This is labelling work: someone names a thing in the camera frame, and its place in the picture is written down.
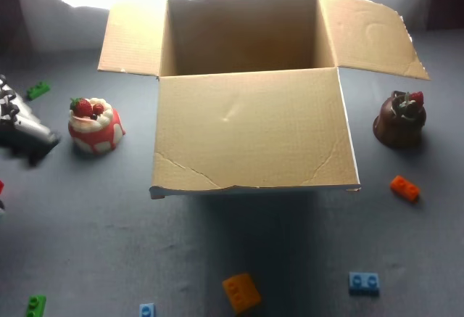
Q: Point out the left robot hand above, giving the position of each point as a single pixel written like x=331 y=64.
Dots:
x=25 y=128

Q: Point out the red white strawberry toy cake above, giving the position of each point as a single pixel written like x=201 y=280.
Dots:
x=96 y=132

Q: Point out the cardboard box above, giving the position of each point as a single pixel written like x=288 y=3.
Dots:
x=250 y=132

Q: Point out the brown chocolate toy cake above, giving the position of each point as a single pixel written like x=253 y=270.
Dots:
x=398 y=128

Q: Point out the green toy brick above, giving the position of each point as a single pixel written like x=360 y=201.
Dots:
x=38 y=91
x=36 y=307

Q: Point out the red toy brick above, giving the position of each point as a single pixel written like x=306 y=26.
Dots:
x=1 y=187

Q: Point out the grey tablecloth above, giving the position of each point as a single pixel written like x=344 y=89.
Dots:
x=90 y=222

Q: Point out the blue flat toy brick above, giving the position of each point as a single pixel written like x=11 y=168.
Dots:
x=364 y=282
x=146 y=310

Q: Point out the thick orange toy brick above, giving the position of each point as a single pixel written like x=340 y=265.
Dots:
x=241 y=293

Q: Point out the orange flat toy brick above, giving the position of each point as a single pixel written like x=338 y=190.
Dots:
x=404 y=188

